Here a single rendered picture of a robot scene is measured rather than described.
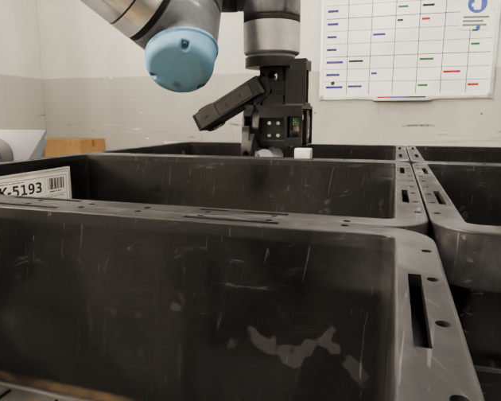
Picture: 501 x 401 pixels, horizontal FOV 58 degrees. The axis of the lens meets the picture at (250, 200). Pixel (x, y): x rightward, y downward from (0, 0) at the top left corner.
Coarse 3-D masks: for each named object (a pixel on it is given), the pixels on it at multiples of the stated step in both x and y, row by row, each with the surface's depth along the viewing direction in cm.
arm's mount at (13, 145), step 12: (0, 132) 79; (12, 132) 78; (24, 132) 77; (36, 132) 77; (0, 144) 76; (12, 144) 76; (24, 144) 76; (36, 144) 75; (12, 156) 74; (24, 156) 74; (36, 156) 75
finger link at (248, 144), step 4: (248, 124) 60; (244, 128) 59; (248, 128) 59; (244, 132) 59; (248, 132) 59; (244, 136) 59; (248, 136) 59; (252, 136) 59; (244, 140) 59; (248, 140) 59; (252, 140) 58; (244, 144) 59; (248, 144) 58; (252, 144) 59; (256, 144) 60; (244, 148) 59; (248, 148) 58; (252, 148) 59; (256, 148) 60; (244, 152) 59; (248, 152) 59; (252, 152) 59; (248, 156) 59; (252, 156) 59
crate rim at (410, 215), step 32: (32, 160) 48; (64, 160) 53; (160, 160) 54; (192, 160) 52; (224, 160) 51; (256, 160) 50; (288, 160) 49; (320, 160) 49; (416, 192) 28; (384, 224) 19; (416, 224) 19
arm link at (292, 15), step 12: (240, 0) 57; (252, 0) 57; (264, 0) 56; (276, 0) 56; (288, 0) 56; (300, 0) 58; (252, 12) 57; (264, 12) 56; (276, 12) 56; (288, 12) 56; (300, 12) 59
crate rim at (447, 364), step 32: (96, 224) 22; (128, 224) 21; (160, 224) 21; (192, 224) 20; (224, 224) 20; (256, 224) 19; (288, 224) 19; (320, 224) 19; (352, 224) 19; (416, 256) 15; (416, 288) 16; (448, 288) 12; (416, 320) 13; (448, 320) 10; (416, 352) 9; (448, 352) 9; (416, 384) 8; (448, 384) 8
